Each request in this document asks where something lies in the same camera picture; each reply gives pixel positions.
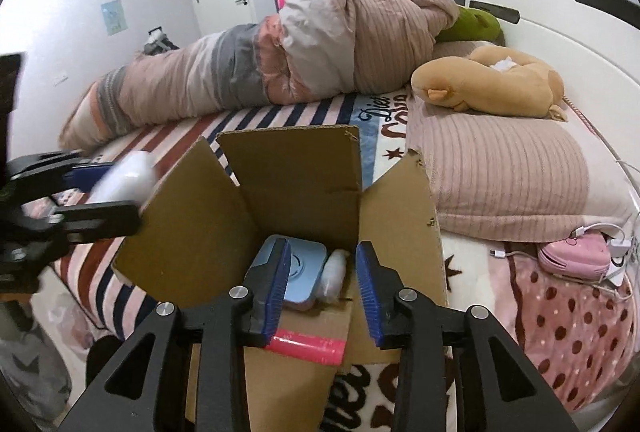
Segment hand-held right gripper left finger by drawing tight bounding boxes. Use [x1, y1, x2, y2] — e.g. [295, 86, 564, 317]
[57, 237, 293, 432]

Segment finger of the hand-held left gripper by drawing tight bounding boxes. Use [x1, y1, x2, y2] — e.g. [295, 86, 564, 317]
[47, 202, 144, 245]
[7, 151, 115, 203]

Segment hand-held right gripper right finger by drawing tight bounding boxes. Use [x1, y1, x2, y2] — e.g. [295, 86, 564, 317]
[355, 240, 581, 432]

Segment light blue square device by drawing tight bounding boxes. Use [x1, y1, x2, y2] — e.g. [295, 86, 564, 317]
[248, 234, 329, 313]

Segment white rounded object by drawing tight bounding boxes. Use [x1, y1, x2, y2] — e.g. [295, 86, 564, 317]
[92, 152, 159, 209]

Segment brown cardboard box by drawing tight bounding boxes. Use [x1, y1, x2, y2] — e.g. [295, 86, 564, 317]
[111, 126, 449, 432]

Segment translucent white object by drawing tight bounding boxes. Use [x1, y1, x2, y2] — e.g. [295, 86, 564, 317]
[317, 248, 351, 305]

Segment pink cylinder roll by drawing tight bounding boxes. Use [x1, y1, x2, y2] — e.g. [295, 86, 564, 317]
[265, 327, 347, 367]

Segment person's patterned grey pants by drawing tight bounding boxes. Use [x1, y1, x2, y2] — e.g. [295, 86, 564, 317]
[0, 297, 72, 428]

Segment dark pile of things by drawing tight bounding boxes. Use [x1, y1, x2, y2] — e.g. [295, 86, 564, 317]
[144, 28, 177, 56]

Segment striped pink pillow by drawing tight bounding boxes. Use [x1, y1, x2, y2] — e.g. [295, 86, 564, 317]
[405, 109, 636, 243]

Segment pink small device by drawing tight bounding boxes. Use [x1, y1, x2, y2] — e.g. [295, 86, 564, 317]
[537, 232, 612, 283]

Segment tan plush toy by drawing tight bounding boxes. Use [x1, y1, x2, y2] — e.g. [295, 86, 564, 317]
[411, 46, 569, 121]

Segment rolled striped pink quilt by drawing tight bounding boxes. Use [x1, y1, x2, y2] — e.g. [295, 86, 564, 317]
[59, 0, 461, 151]

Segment white charger plug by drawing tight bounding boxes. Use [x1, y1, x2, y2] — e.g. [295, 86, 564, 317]
[607, 237, 637, 263]

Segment green plush toy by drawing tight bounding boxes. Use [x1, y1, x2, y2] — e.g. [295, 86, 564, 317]
[437, 6, 502, 43]

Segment white charging cable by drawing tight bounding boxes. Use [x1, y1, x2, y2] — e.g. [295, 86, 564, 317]
[490, 223, 637, 303]

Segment wall poster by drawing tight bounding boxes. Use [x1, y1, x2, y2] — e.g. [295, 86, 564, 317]
[101, 0, 125, 35]

